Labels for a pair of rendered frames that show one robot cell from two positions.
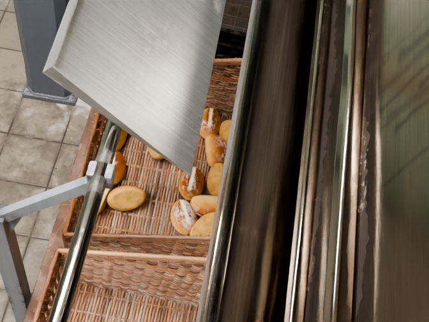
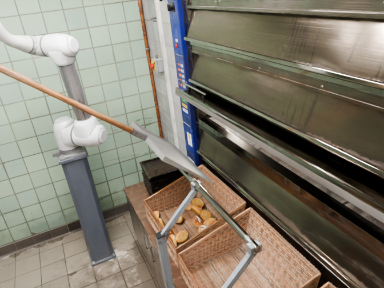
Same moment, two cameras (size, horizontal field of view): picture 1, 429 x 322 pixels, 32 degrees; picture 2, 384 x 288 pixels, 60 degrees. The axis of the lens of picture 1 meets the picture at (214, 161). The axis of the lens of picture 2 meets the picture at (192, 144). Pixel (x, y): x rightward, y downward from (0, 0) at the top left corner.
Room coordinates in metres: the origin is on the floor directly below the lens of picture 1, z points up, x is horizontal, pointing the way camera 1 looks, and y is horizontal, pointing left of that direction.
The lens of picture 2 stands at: (-0.50, 0.74, 2.04)
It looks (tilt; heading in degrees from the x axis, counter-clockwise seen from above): 26 degrees down; 336
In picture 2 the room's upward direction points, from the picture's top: 7 degrees counter-clockwise
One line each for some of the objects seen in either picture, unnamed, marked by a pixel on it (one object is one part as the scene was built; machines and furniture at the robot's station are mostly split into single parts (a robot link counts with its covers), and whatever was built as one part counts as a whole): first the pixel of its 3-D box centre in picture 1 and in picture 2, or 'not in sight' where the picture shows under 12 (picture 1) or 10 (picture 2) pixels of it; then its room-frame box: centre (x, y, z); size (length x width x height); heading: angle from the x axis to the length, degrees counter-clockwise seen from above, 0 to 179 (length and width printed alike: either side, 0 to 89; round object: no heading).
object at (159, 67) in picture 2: not in sight; (158, 64); (2.02, -0.16, 1.46); 0.10 x 0.07 x 0.10; 178
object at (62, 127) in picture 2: not in sight; (66, 132); (1.86, 0.65, 1.17); 0.18 x 0.16 x 0.22; 44
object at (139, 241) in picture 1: (180, 158); (191, 210); (1.10, 0.08, 0.72); 0.56 x 0.49 x 0.28; 0
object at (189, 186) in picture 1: (191, 181); (198, 220); (1.10, 0.05, 0.62); 0.10 x 0.07 x 0.05; 0
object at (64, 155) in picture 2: not in sight; (68, 150); (1.87, 0.67, 1.03); 0.22 x 0.18 x 0.06; 89
